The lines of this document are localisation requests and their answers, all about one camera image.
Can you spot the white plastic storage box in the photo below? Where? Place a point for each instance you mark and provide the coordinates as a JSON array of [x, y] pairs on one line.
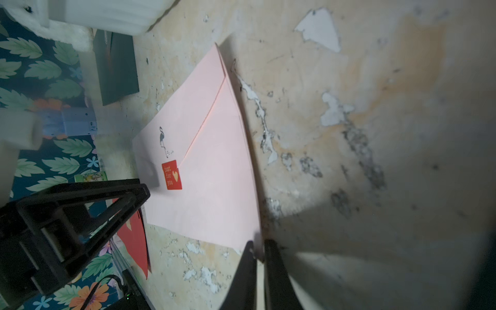
[[131, 17]]

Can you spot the white teddy bear pink shirt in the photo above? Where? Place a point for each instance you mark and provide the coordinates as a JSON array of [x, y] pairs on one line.
[[34, 15]]

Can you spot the red envelope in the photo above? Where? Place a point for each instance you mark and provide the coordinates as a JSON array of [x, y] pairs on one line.
[[131, 241]]

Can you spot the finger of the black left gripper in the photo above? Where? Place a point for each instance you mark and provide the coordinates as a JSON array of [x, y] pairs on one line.
[[69, 223]]

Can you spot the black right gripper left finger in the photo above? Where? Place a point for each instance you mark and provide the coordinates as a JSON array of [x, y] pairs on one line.
[[242, 293]]

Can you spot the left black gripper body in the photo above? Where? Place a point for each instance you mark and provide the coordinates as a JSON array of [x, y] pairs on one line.
[[22, 271]]

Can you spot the dark green envelope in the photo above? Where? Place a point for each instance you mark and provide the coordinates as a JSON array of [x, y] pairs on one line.
[[116, 65]]

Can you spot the pink envelope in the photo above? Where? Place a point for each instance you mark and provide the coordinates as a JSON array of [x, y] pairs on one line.
[[195, 159]]

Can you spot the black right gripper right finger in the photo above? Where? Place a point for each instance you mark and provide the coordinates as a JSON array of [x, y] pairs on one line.
[[278, 290]]

